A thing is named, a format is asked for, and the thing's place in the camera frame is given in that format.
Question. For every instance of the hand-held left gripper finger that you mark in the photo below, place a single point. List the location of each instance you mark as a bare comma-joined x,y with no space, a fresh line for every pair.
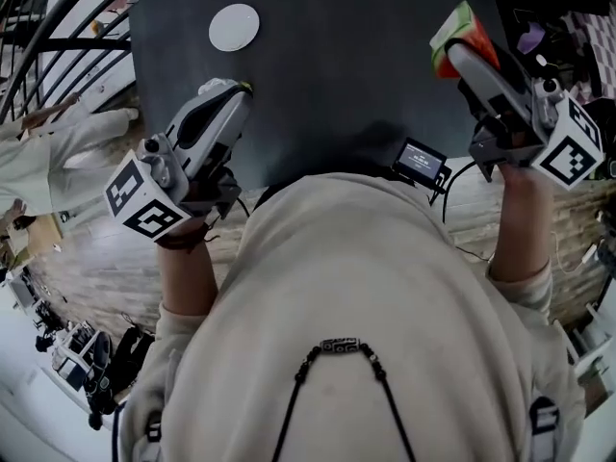
226,128
195,123

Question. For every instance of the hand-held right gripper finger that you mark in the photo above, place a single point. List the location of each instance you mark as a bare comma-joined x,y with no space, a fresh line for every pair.
481,75
515,72

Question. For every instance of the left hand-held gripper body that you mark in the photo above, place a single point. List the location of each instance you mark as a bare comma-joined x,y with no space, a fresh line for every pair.
149,219

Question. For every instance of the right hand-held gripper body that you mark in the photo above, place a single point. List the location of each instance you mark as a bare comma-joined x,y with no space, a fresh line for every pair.
570,157

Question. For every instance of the red green watermelon slice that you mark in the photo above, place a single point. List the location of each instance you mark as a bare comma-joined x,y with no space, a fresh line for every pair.
452,22

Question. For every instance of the person's right forearm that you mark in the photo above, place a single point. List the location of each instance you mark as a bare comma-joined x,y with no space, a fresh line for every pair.
522,224

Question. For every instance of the person's left forearm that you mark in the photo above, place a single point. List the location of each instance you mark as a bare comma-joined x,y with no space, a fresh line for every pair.
185,277

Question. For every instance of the dark grey table top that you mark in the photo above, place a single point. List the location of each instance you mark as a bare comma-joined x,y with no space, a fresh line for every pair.
337,65

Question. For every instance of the checkered cloth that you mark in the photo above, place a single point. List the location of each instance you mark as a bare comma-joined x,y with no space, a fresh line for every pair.
599,51

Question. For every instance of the white round plate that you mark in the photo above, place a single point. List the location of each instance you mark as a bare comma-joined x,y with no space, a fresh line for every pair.
234,27

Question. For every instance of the small black display device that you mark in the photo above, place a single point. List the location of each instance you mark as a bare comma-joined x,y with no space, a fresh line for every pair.
418,159

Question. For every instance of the brown cardboard box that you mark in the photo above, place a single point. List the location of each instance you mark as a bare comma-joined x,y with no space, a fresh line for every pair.
43,234

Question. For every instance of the black metal railing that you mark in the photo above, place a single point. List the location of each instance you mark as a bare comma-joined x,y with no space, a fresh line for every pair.
72,45

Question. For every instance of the person's beige sweatshirt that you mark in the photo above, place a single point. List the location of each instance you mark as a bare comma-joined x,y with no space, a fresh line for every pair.
346,267

